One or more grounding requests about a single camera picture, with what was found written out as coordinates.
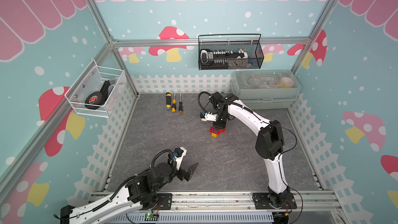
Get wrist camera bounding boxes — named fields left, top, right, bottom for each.
left=173, top=147, right=187, bottom=171
left=200, top=112, right=217, bottom=122

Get small yellow screwdriver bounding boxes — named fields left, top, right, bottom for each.
left=172, top=94, right=176, bottom=113

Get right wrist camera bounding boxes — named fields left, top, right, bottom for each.
left=200, top=112, right=217, bottom=122

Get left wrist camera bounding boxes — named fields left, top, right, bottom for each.
left=173, top=147, right=187, bottom=171

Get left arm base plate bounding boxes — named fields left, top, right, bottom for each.
left=139, top=193, right=173, bottom=210

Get thick yellow black screwdriver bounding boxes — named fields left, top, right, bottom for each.
left=165, top=92, right=172, bottom=110

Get clear wall bin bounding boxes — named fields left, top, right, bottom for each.
left=65, top=60, right=126, bottom=118

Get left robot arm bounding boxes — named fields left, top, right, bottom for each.
left=54, top=147, right=199, bottom=224

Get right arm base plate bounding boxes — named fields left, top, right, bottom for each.
left=252, top=191, right=297, bottom=211

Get orange black screwdriver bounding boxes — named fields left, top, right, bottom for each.
left=178, top=94, right=183, bottom=113

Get green plastic storage box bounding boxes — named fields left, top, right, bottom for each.
left=231, top=70, right=302, bottom=110

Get black tape roll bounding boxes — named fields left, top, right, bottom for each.
left=85, top=80, right=110, bottom=110

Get black wire mesh basket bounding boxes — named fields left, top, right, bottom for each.
left=198, top=33, right=264, bottom=70

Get white items in basket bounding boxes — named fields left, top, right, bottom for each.
left=199, top=49, right=249, bottom=67

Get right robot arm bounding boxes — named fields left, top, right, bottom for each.
left=198, top=91, right=294, bottom=210

